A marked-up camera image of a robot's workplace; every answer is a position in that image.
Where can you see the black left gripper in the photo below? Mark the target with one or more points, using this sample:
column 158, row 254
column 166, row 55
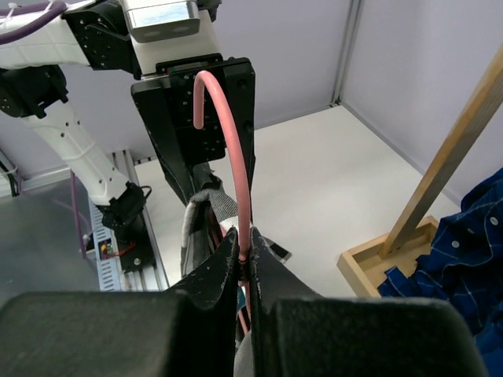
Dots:
column 165, row 104

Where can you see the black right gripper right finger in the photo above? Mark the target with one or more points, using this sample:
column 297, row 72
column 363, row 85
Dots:
column 297, row 332

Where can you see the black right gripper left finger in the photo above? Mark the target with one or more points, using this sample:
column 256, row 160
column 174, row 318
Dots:
column 187, row 330

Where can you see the pink wire hanger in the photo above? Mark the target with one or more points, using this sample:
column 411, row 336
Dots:
column 206, row 82

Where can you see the black white checkered shirt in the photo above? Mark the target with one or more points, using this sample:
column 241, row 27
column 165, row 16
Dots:
column 209, row 214

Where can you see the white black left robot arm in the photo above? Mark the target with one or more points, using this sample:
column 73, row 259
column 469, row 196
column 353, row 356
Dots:
column 36, row 41

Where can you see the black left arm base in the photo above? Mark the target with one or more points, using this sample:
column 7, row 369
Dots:
column 133, row 247

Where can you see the blue plaid shirt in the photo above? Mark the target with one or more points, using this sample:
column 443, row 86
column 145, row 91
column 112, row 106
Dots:
column 464, row 267

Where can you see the wooden clothes rack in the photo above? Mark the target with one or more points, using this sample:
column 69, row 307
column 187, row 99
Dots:
column 364, row 266

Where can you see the aluminium mounting rail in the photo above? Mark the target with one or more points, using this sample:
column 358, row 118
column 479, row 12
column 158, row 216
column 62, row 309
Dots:
column 147, row 278

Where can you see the slotted grey cable duct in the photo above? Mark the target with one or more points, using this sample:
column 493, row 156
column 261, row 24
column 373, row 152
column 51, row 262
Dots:
column 107, row 266

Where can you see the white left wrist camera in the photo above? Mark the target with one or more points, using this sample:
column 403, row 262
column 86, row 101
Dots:
column 165, row 31

